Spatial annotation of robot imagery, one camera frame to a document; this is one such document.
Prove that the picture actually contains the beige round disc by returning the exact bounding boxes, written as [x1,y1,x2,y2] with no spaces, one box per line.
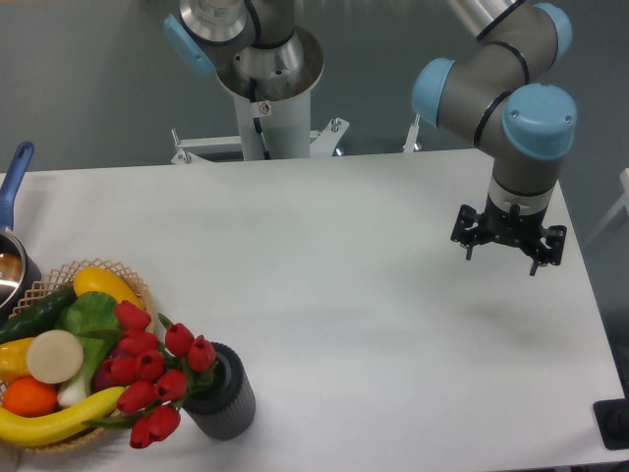
[26,329,84,384]

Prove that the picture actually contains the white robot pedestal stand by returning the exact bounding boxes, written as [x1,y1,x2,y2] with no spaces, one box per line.
[169,24,424,165]

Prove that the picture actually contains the blue handled saucepan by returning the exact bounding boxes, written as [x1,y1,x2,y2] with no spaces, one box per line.
[1,142,41,325]

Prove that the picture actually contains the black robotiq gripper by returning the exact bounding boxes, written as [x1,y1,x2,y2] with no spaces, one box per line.
[450,198,567,276]

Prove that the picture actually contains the white frame at right edge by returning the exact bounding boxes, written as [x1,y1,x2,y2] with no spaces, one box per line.
[585,168,629,247]

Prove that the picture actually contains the red tulip bouquet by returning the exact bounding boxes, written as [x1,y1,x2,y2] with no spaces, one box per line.
[93,300,220,449]

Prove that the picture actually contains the black device at table edge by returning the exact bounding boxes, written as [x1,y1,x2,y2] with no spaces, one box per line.
[593,398,628,450]

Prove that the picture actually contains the dark grey ribbed vase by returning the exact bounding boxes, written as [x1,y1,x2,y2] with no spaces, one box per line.
[183,342,257,441]

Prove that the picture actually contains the yellow bell pepper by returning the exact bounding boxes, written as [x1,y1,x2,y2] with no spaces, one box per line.
[0,337,34,384]

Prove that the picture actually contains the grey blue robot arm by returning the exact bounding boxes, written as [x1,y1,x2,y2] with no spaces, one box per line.
[163,1,577,267]

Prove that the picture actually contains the woven wicker basket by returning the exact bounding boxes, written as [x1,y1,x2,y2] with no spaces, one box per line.
[9,259,156,453]

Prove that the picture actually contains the yellow squash at top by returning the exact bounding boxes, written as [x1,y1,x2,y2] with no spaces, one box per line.
[72,266,144,309]

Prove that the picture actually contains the orange fruit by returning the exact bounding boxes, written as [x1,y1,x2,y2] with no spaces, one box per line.
[2,377,57,418]

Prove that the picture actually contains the green bok choy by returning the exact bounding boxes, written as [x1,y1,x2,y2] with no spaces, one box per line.
[55,292,120,409]

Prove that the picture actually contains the dark green cucumber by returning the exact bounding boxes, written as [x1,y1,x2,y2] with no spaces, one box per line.
[1,287,77,343]

